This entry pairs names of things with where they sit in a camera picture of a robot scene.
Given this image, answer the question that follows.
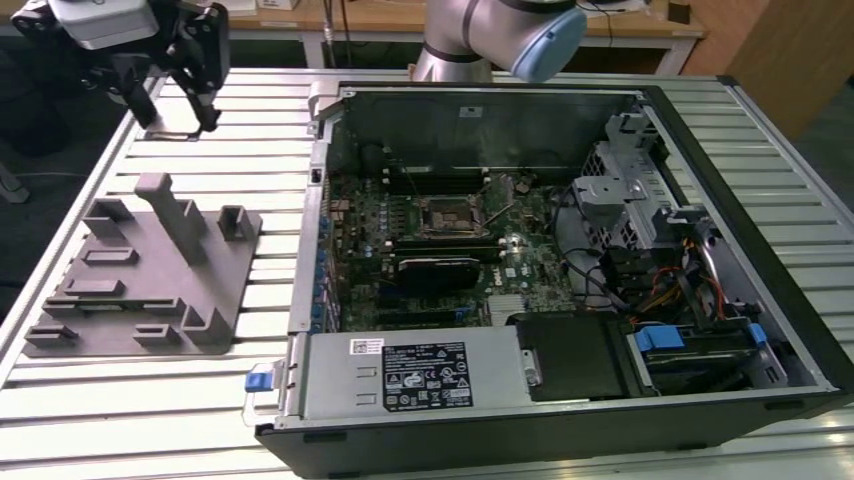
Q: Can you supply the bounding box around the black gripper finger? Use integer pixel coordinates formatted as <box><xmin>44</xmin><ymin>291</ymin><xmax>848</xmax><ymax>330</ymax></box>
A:
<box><xmin>78</xmin><ymin>52</ymin><xmax>161</xmax><ymax>130</ymax></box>
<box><xmin>165</xmin><ymin>2</ymin><xmax>232</xmax><ymax>134</ymax></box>

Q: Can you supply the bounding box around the CPU socket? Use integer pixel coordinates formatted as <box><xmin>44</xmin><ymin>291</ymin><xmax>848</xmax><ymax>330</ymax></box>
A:
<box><xmin>413</xmin><ymin>193</ymin><xmax>483</xmax><ymax>237</ymax></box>

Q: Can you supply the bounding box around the wooden desk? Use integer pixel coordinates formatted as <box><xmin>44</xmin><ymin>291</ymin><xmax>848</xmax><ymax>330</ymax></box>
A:
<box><xmin>218</xmin><ymin>0</ymin><xmax>709</xmax><ymax>76</ymax></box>

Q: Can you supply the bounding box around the grey metal foot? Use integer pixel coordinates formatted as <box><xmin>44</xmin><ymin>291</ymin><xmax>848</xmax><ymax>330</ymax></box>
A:
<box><xmin>0</xmin><ymin>160</ymin><xmax>32</xmax><ymax>205</ymax></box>

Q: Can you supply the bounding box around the grey parts rack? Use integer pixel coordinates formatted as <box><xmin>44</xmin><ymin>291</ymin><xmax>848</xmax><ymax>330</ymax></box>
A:
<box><xmin>22</xmin><ymin>171</ymin><xmax>266</xmax><ymax>359</ymax></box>

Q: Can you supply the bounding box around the black graphics card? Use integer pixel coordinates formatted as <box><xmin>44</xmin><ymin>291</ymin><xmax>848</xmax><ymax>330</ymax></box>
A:
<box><xmin>394</xmin><ymin>256</ymin><xmax>483</xmax><ymax>303</ymax></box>

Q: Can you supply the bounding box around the grey power supply unit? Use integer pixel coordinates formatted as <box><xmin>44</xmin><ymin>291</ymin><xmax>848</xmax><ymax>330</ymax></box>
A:
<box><xmin>274</xmin><ymin>327</ymin><xmax>537</xmax><ymax>432</ymax></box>

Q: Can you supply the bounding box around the green motherboard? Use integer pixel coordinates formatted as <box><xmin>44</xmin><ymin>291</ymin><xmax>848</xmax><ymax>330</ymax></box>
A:
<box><xmin>324</xmin><ymin>169</ymin><xmax>583</xmax><ymax>334</ymax></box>

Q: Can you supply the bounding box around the silver chipset heatsink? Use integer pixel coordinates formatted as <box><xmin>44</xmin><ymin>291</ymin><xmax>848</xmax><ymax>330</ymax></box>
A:
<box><xmin>488</xmin><ymin>294</ymin><xmax>529</xmax><ymax>327</ymax></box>

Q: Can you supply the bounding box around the silver drive cage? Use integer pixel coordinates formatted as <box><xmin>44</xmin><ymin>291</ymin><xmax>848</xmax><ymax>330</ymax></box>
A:
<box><xmin>569</xmin><ymin>112</ymin><xmax>679</xmax><ymax>254</ymax></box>

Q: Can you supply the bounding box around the black plastic shroud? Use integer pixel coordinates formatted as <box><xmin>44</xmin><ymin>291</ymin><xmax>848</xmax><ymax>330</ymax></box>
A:
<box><xmin>504</xmin><ymin>312</ymin><xmax>633</xmax><ymax>404</ymax></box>

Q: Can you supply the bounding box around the wooden cabinet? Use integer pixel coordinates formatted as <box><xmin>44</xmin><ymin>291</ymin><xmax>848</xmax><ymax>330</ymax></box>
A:
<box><xmin>683</xmin><ymin>0</ymin><xmax>854</xmax><ymax>144</ymax></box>

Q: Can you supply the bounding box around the black PC case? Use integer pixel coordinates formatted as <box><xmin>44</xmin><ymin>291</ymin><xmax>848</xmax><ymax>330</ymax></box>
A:
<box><xmin>252</xmin><ymin>74</ymin><xmax>854</xmax><ymax>476</ymax></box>

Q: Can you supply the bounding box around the blue disk carrier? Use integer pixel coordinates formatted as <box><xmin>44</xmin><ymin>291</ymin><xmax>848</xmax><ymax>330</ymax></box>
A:
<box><xmin>629</xmin><ymin>322</ymin><xmax>768</xmax><ymax>397</ymax></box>

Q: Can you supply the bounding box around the black hard disk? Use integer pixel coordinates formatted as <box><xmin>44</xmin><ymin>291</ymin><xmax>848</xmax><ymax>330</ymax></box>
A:
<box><xmin>645</xmin><ymin>344</ymin><xmax>761</xmax><ymax>396</ymax></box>

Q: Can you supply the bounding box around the yellow power wire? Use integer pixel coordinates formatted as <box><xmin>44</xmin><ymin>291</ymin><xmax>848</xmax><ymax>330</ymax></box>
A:
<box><xmin>636</xmin><ymin>238</ymin><xmax>700</xmax><ymax>315</ymax></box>

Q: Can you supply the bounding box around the red power wire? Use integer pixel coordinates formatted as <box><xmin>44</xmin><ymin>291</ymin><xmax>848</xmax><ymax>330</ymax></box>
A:
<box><xmin>699</xmin><ymin>269</ymin><xmax>729</xmax><ymax>322</ymax></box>

